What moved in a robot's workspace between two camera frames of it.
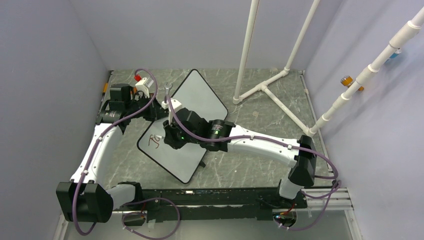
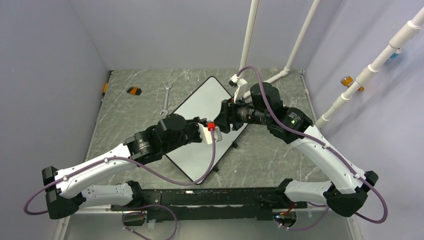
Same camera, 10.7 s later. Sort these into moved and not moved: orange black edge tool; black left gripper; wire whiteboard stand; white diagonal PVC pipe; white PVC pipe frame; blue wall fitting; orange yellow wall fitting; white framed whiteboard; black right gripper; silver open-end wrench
Moved: black left gripper; wire whiteboard stand; white framed whiteboard; black right gripper
Not moved: blue wall fitting; silver open-end wrench; white PVC pipe frame; orange black edge tool; orange yellow wall fitting; white diagonal PVC pipe
